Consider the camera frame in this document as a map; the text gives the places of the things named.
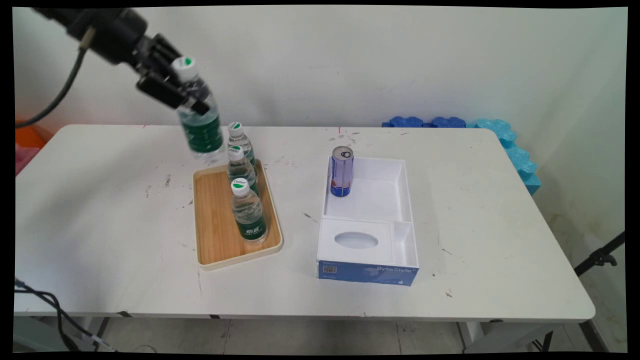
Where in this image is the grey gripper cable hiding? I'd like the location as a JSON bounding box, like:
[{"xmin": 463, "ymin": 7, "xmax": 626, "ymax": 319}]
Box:
[{"xmin": 15, "ymin": 26, "xmax": 97, "ymax": 129}]

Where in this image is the white and blue cardboard box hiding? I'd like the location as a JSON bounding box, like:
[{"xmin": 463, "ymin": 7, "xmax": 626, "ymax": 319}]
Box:
[{"xmin": 316, "ymin": 156, "xmax": 420, "ymax": 287}]

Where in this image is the black floor cable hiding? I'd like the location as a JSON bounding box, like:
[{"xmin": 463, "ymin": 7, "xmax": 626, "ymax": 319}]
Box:
[{"xmin": 14, "ymin": 277, "xmax": 120, "ymax": 353}]

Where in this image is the blue silver drink can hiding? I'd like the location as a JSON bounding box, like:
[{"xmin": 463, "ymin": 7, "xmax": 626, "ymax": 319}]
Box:
[{"xmin": 330, "ymin": 146, "xmax": 355, "ymax": 198}]

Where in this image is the wooden tray with cream rim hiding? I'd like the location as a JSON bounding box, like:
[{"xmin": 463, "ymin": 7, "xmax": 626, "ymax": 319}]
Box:
[{"xmin": 193, "ymin": 159, "xmax": 284, "ymax": 271}]

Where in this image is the black tripod stand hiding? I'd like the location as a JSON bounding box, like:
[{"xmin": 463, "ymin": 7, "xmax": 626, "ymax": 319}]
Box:
[{"xmin": 574, "ymin": 231, "xmax": 626, "ymax": 277}]

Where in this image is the light blue foam mat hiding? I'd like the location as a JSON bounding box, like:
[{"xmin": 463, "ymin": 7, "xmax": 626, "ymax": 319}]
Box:
[{"xmin": 466, "ymin": 119, "xmax": 542, "ymax": 196}]

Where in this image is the white table leg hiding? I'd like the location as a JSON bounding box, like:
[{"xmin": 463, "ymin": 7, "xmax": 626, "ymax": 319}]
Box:
[{"xmin": 80, "ymin": 317, "xmax": 111, "ymax": 352}]

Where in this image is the green label water bottle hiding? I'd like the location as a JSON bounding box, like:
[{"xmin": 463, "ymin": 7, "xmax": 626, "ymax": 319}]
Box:
[
  {"xmin": 227, "ymin": 145, "xmax": 260, "ymax": 196},
  {"xmin": 171, "ymin": 56, "xmax": 226, "ymax": 162},
  {"xmin": 231, "ymin": 178, "xmax": 269, "ymax": 245},
  {"xmin": 227, "ymin": 121, "xmax": 257, "ymax": 174}
]

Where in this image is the pink container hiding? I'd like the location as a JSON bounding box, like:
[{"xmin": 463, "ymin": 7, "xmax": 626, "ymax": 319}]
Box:
[{"xmin": 15, "ymin": 143, "xmax": 41, "ymax": 176}]

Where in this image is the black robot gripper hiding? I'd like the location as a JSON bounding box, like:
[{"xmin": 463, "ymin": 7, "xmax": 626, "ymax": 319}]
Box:
[{"xmin": 95, "ymin": 8, "xmax": 211, "ymax": 116}]

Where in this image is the orange container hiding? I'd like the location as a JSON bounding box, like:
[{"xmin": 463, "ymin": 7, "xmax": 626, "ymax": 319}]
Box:
[{"xmin": 15, "ymin": 120, "xmax": 51, "ymax": 149}]

